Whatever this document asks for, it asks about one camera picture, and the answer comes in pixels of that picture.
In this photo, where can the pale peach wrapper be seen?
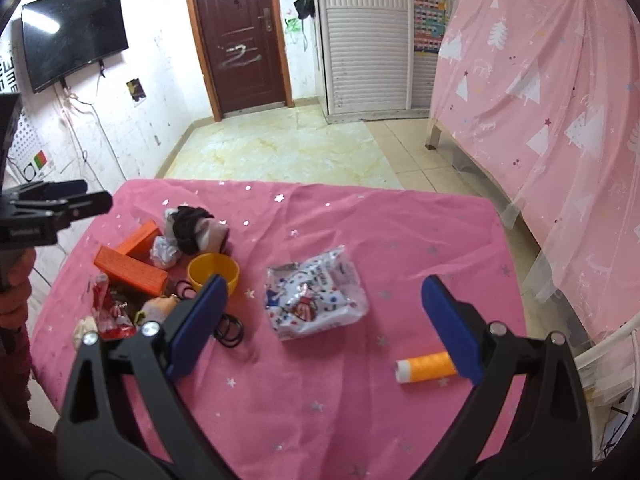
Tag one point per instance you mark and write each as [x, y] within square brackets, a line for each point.
[82, 329]

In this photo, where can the person's left hand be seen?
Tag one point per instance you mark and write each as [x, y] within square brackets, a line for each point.
[15, 280]

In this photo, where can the dark brown door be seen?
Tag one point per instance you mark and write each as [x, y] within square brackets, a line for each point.
[240, 20]

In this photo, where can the red snack packet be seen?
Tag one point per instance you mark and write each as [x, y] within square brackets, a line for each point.
[112, 317]

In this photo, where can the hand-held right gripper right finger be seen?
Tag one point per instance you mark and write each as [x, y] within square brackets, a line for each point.
[450, 330]

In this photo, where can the brown snack wrapper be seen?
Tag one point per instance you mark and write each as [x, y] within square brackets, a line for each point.
[125, 296]

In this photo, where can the black and white cloth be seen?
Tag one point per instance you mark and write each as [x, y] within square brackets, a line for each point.
[192, 230]

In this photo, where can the long orange box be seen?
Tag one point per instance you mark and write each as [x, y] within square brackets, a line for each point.
[130, 270]

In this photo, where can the pink star tablecloth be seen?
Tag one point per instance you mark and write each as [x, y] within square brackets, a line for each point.
[350, 220]

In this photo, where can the white paper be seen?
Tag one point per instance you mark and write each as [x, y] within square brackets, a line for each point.
[165, 252]

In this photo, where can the black and white pattern board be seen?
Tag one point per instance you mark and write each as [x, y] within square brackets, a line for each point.
[27, 135]

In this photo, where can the black wall television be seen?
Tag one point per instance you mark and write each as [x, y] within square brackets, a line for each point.
[75, 35]

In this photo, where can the short orange box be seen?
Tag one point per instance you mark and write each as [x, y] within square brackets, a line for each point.
[140, 240]

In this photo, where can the pink tree-print curtain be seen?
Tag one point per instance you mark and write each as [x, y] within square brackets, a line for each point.
[540, 85]

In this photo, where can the white louvered wardrobe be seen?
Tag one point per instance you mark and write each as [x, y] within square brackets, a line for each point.
[365, 35]

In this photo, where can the colourful wall poster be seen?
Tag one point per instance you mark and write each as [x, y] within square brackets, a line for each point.
[429, 15]

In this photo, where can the white metal rack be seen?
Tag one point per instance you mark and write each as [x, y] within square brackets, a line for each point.
[607, 345]

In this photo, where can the dark wall socket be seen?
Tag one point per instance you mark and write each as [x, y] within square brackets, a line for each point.
[136, 90]

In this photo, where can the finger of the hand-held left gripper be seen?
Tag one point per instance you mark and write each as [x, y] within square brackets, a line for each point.
[55, 190]
[85, 205]

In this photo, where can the yellow bowl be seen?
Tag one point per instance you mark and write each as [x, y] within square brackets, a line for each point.
[212, 265]

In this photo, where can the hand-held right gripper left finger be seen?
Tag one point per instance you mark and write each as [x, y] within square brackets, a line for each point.
[200, 325]

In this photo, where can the printed clear plastic bag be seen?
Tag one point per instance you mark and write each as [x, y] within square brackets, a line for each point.
[320, 300]

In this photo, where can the orange thread spool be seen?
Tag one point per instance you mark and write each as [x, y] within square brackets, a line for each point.
[425, 366]

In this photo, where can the tan rounded object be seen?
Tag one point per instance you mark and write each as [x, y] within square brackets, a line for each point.
[160, 306]

